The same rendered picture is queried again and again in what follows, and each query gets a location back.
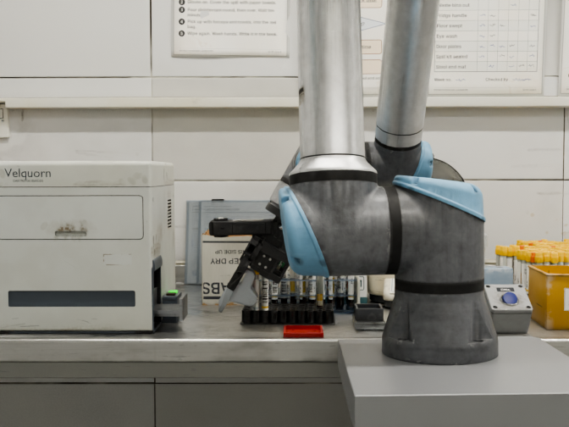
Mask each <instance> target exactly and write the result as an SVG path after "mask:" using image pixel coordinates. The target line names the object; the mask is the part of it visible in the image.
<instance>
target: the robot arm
mask: <svg viewBox="0 0 569 427"><path fill-rule="evenodd" d="M439 2H440V0H387V6H386V15H385V25H384V43H383V52H382V62H381V71H380V81H379V91H378V109H377V118H376V128H375V138H374V141H365V140H364V111H363V82H362V25H361V0H296V12H297V51H298V88H299V126H300V146H299V147H298V149H297V151H296V153H295V155H294V157H293V158H292V159H291V161H290V163H289V165H288V167H287V169H286V170H285V172H284V174H283V175H282V177H281V179H280V181H279V183H278V185H276V187H275V189H274V191H273V193H272V195H271V197H270V198H269V199H270V201H271V202H269V203H268V204H267V206H266V209H267V210H268V211H269V212H270V213H272V214H274V215H276V216H275V218H274V219H228V218H223V217H219V218H214V219H213V220H211V221H210V223H209V235H210V236H214V237H219V238H223V237H228V236H248V235H252V238H251V240H250V241H249V243H248V245H247V247H246V249H245V251H244V252H243V253H242V255H241V257H240V263H239V266H238V267H237V269H236V271H235V272H234V274H233V276H232V278H231V279H230V281H229V284H228V285H227V286H226V288H225V290H224V292H223V294H222V296H221V297H220V298H219V300H218V311H219V312H220V313H222V312H223V310H224V308H225V306H226V304H227V302H236V303H239V304H242V305H246V306H249V307H251V306H253V305H255V304H256V302H257V298H258V294H257V292H256V291H255V289H254V288H253V286H252V283H253V281H254V280H255V277H256V273H255V271H254V270H256V271H257V272H258V273H259V275H261V276H262V277H264V278H266V279H268V280H272V281H274V282H276V283H277V284H279V282H280V281H281V279H282V278H283V276H284V274H285V272H286V270H287V269H288V268H289V266H290V267H291V269H292V270H293V271H294V272H295V273H297V274H299V275H307V276H323V277H324V278H328V277H329V276H350V275H395V296H394V299H393V302H392V304H391V308H390V311H389V315H388V318H387V321H386V324H385V327H384V331H383V334H382V353H383V354H384V355H386V356H387V357H389V358H393V359H396V360H400V361H404V362H408V363H420V364H430V365H465V364H474V363H483V362H487V361H490V360H493V359H495V358H497V357H498V355H499V341H498V336H497V334H496V331H495V328H494V323H493V320H492V318H491V315H490V312H489V308H488V305H487V303H486V300H485V296H484V222H486V218H485V217H484V214H483V193H482V192H481V190H480V189H479V188H478V187H477V186H475V185H474V184H470V183H466V182H460V181H453V180H440V179H432V178H431V176H432V173H433V152H432V148H431V146H430V144H429V143H428V142H427V141H422V136H423V124H424V117H425V110H426V104H427V97H428V85H429V79H430V72H431V66H432V59H433V53H434V41H435V34H436V28H437V21H438V14H439ZM281 225H282V228H280V226H281ZM248 266H251V267H250V268H248ZM244 274H246V275H245V277H244V278H243V280H242V281H240V280H241V279H242V277H243V275H244Z"/></svg>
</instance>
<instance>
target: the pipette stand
mask: <svg viewBox="0 0 569 427"><path fill-rule="evenodd" d="M484 284H485V285H513V269H512V268H510V267H507V266H485V268H484Z"/></svg>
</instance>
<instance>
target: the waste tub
mask: <svg viewBox="0 0 569 427"><path fill-rule="evenodd" d="M528 267H529V269H528V298H529V301H530V302H531V305H532V307H533V312H532V317H531V319H532V320H534V321H535V322H537V323H538V324H540V325H541V326H542V327H544V328H545V329H546V330H569V265H528Z"/></svg>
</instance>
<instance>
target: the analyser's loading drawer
mask: <svg viewBox="0 0 569 427"><path fill-rule="evenodd" d="M187 314H188V302H187V293H184V294H183V295H182V296H181V297H180V304H157V287H155V288H154V317H180V321H183V320H184V319H185V317H186V316H187Z"/></svg>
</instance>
